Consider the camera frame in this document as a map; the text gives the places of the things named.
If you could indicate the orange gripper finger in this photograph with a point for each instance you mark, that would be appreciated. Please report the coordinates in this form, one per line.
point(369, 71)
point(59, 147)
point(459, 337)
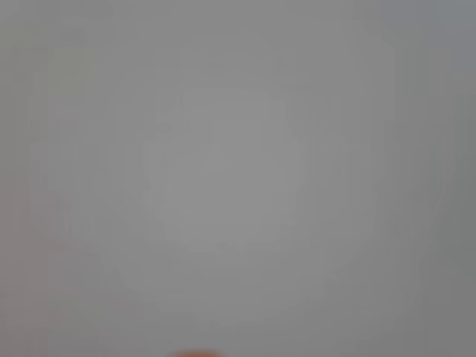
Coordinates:
point(197, 353)

